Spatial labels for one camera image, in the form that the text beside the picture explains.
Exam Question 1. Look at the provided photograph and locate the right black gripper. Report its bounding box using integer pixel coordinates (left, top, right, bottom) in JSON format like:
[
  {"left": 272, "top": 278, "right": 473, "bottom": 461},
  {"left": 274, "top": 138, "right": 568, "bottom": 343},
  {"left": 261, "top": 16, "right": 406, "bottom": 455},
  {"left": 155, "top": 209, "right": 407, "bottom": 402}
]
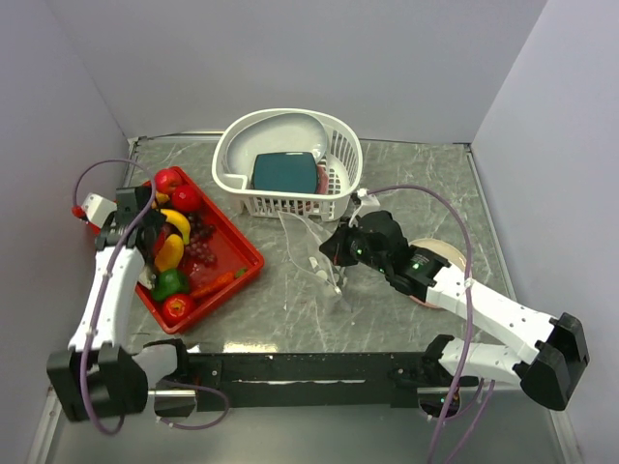
[{"left": 320, "top": 217, "right": 390, "bottom": 274}]

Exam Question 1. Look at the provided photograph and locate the clear dotted zip bag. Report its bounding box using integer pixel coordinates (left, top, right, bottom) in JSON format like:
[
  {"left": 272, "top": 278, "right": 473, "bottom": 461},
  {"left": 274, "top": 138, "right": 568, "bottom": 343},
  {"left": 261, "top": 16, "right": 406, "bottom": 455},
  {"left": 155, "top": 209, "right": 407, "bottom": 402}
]
[{"left": 278, "top": 211, "right": 353, "bottom": 312}]

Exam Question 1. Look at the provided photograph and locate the red faceted apple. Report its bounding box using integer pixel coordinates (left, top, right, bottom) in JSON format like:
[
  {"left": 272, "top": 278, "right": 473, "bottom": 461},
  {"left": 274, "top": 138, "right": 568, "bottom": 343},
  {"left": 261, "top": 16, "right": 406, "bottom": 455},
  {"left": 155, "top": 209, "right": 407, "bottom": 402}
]
[{"left": 170, "top": 184, "right": 202, "bottom": 214}]

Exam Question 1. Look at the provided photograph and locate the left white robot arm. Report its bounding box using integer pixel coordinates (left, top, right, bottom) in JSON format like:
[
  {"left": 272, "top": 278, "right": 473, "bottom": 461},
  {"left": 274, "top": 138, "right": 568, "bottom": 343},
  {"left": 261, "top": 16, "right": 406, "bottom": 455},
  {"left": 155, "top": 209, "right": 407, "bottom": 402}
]
[{"left": 46, "top": 186, "right": 192, "bottom": 424}]

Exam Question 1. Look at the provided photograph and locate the orange ginger root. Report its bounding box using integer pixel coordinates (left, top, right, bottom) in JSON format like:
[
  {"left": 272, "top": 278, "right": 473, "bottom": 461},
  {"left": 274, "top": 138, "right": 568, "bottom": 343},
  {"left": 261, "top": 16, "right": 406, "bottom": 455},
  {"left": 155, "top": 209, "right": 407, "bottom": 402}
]
[{"left": 152, "top": 191, "right": 170, "bottom": 208}]

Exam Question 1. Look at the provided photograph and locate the yellow banana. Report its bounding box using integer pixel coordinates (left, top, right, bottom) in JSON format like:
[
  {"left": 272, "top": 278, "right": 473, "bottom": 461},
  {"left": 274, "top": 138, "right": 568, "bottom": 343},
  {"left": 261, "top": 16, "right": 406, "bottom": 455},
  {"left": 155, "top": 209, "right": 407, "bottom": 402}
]
[{"left": 160, "top": 209, "right": 192, "bottom": 246}]

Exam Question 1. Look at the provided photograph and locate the orange yellow mango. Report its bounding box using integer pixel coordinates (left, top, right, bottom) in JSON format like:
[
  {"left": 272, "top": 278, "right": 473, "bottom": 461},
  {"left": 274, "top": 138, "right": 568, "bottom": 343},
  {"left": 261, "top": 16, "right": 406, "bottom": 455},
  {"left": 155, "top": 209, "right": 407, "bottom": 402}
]
[{"left": 154, "top": 234, "right": 185, "bottom": 273}]

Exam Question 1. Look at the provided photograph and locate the pink plate in basket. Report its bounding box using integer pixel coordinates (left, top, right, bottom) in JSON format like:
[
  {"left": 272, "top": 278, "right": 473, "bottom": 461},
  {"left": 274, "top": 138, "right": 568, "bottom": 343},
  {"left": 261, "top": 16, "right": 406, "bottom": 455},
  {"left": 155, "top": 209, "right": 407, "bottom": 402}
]
[{"left": 316, "top": 165, "right": 329, "bottom": 195}]

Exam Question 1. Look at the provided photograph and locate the purple grapes bunch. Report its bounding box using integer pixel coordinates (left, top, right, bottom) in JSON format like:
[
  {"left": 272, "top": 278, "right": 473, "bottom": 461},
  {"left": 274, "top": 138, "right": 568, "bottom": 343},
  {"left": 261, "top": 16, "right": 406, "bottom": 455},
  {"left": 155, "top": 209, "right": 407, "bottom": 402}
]
[{"left": 185, "top": 214, "right": 217, "bottom": 265}]

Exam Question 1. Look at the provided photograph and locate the white fish toy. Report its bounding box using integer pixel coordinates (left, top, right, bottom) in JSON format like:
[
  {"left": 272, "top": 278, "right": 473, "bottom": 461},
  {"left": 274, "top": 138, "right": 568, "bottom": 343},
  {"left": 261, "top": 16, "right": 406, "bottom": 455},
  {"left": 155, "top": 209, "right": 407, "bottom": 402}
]
[{"left": 137, "top": 267, "right": 157, "bottom": 290}]

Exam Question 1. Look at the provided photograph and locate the pink round plate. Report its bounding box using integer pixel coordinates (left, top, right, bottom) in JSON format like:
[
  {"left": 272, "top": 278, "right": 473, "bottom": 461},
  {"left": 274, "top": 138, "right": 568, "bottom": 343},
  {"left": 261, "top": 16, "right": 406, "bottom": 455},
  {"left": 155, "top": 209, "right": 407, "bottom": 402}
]
[{"left": 408, "top": 236, "right": 470, "bottom": 310}]

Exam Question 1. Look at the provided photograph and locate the white plastic basket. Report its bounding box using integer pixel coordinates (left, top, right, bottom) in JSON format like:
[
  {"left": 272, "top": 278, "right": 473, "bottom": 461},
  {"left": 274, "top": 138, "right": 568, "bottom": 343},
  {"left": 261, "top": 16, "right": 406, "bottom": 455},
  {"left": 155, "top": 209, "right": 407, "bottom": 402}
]
[{"left": 212, "top": 108, "right": 364, "bottom": 221}]

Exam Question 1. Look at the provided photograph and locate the green bell pepper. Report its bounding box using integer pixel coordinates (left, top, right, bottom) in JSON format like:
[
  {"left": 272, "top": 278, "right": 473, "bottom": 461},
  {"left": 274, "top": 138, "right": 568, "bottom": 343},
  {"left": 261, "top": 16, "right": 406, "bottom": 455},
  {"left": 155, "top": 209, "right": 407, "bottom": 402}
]
[{"left": 151, "top": 269, "right": 191, "bottom": 303}]

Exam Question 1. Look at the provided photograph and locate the teal square plate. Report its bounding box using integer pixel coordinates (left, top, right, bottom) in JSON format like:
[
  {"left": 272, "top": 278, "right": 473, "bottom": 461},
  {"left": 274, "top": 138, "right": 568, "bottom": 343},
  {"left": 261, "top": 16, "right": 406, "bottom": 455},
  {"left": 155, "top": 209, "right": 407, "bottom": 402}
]
[{"left": 251, "top": 152, "right": 319, "bottom": 194}]

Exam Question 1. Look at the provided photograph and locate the red plastic tray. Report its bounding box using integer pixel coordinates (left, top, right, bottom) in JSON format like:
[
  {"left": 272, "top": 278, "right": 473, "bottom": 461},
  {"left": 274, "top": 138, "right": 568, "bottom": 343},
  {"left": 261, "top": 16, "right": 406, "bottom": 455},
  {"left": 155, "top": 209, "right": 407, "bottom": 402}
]
[{"left": 134, "top": 166, "right": 264, "bottom": 334}]

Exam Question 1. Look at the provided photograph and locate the orange carrot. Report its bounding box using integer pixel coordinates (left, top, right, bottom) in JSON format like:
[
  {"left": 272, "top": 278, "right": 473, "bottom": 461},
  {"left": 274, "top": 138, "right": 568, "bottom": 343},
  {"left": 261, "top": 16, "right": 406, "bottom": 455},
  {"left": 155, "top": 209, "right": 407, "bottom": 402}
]
[{"left": 190, "top": 272, "right": 236, "bottom": 300}]

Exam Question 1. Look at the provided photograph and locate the white oval plate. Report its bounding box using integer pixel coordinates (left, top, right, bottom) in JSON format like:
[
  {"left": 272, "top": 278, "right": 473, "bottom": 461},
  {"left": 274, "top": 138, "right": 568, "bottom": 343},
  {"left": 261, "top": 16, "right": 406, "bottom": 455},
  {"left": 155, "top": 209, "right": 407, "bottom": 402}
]
[{"left": 223, "top": 112, "right": 328, "bottom": 176}]

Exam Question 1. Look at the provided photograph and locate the black mounting base bar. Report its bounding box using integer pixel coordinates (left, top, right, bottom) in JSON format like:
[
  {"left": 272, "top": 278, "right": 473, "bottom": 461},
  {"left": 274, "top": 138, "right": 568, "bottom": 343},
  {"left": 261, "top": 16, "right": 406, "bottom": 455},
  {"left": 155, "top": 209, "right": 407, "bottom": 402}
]
[{"left": 164, "top": 352, "right": 453, "bottom": 412}]

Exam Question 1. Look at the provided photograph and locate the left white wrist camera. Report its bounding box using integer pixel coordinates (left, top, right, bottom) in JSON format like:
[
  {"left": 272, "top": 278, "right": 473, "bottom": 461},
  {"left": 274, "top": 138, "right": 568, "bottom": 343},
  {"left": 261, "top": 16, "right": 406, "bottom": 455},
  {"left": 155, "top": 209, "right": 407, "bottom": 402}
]
[{"left": 72, "top": 193, "right": 117, "bottom": 229}]

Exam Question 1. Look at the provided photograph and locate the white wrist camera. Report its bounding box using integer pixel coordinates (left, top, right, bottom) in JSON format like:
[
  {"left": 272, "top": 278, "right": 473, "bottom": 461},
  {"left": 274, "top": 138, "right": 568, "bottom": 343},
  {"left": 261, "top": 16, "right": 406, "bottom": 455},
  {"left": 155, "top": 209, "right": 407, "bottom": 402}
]
[
  {"left": 72, "top": 193, "right": 117, "bottom": 229},
  {"left": 353, "top": 188, "right": 381, "bottom": 218}
]

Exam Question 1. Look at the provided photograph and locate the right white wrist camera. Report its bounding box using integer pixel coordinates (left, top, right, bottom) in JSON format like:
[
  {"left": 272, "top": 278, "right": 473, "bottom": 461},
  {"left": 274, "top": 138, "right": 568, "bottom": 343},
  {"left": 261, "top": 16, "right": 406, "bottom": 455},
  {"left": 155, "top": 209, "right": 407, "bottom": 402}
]
[{"left": 353, "top": 188, "right": 381, "bottom": 218}]

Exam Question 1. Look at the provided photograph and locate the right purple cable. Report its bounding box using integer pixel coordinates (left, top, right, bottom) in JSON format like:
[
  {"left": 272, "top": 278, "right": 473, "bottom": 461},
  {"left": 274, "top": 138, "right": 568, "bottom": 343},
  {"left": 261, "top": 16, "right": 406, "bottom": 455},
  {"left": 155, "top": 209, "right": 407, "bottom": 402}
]
[{"left": 367, "top": 184, "right": 497, "bottom": 464}]

